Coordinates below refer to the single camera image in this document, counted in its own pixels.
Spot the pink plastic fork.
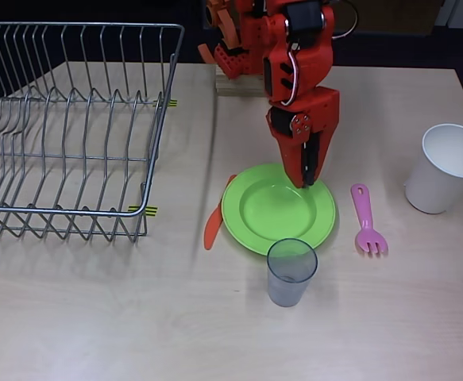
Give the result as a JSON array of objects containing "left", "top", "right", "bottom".
[{"left": 349, "top": 183, "right": 389, "bottom": 256}]

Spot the wooden base block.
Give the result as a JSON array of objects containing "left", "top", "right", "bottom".
[{"left": 214, "top": 65, "right": 272, "bottom": 98}]

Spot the orange plastic knife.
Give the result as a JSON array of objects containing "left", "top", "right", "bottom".
[{"left": 203, "top": 174, "right": 238, "bottom": 251}]

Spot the translucent grey plastic cup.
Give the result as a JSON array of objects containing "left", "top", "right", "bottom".
[{"left": 265, "top": 237, "right": 318, "bottom": 308}]

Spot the metal wire dish rack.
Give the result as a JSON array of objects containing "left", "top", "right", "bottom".
[{"left": 0, "top": 22, "right": 187, "bottom": 244}]

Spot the white paper cup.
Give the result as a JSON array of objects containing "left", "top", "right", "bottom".
[{"left": 404, "top": 123, "right": 463, "bottom": 215}]

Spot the green plastic plate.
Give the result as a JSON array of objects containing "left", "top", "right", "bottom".
[{"left": 220, "top": 163, "right": 338, "bottom": 256}]

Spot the light orange table clamp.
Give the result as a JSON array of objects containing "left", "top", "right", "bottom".
[{"left": 198, "top": 0, "right": 242, "bottom": 64}]

